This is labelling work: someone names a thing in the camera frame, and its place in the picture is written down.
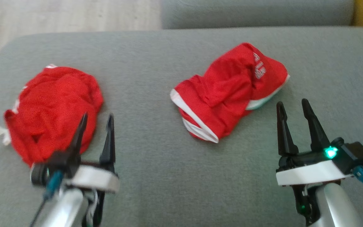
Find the red jersey black lettering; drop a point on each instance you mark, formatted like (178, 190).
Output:
(52, 104)

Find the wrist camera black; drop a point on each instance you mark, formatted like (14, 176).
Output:
(39, 174)
(354, 156)

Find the large grey sofa seat cushion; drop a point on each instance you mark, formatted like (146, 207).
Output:
(143, 78)

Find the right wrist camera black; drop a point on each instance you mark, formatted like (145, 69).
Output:
(354, 156)

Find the red shorts white mint trim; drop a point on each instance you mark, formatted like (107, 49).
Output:
(219, 94)

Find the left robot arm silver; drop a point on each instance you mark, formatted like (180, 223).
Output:
(65, 208)

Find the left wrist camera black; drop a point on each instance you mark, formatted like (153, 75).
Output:
(39, 174)

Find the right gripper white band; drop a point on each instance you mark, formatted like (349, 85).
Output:
(310, 173)

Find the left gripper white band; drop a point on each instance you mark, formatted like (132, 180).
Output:
(90, 178)

